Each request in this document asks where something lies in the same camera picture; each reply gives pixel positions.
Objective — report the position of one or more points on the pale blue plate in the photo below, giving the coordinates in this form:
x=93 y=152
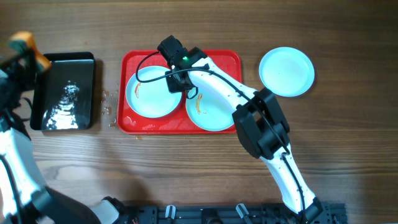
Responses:
x=287 y=71
x=151 y=100
x=208 y=113

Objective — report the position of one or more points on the orange green scrub sponge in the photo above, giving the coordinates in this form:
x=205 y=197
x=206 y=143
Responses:
x=23 y=41

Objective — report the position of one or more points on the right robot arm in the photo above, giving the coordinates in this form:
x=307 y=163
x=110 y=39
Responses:
x=260 y=124

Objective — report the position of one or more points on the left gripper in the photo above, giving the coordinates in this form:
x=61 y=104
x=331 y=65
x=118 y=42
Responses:
x=24 y=75

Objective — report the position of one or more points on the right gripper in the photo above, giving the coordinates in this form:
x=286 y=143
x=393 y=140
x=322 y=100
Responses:
x=173 y=88

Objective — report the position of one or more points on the red plastic tray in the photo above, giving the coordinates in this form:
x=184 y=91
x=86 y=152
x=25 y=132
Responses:
x=178 y=121

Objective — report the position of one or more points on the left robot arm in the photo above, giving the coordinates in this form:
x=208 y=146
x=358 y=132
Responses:
x=26 y=196

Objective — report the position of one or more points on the black rectangular water tray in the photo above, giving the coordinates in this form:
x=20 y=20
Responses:
x=63 y=99

